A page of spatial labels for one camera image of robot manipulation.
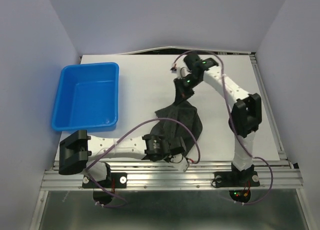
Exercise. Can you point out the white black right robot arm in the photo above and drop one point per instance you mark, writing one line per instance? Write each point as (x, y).
(244, 109)

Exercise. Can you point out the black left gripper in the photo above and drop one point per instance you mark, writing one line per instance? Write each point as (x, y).
(168, 159)

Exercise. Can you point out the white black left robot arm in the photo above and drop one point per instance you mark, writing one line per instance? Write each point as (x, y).
(81, 153)

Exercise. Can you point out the blue plastic bin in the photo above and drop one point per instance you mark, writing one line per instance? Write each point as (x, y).
(87, 98)

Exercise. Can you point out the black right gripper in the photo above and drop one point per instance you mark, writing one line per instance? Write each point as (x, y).
(181, 92)

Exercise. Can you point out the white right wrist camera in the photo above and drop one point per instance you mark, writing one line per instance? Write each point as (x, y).
(180, 72)

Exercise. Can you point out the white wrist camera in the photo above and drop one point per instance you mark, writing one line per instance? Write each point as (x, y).
(180, 72)
(183, 165)

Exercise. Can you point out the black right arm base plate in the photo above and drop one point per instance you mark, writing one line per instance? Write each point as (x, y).
(232, 179)

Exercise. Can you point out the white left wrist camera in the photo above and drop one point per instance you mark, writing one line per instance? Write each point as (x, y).
(183, 165)

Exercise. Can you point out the aluminium table edge rail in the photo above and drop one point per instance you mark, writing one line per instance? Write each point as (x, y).
(158, 176)

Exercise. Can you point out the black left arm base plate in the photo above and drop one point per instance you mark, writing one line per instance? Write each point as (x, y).
(116, 180)

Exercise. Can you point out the black dotted skirt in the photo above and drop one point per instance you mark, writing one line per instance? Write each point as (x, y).
(189, 127)

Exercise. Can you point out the right side aluminium rail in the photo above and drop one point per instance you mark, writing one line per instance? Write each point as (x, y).
(272, 122)

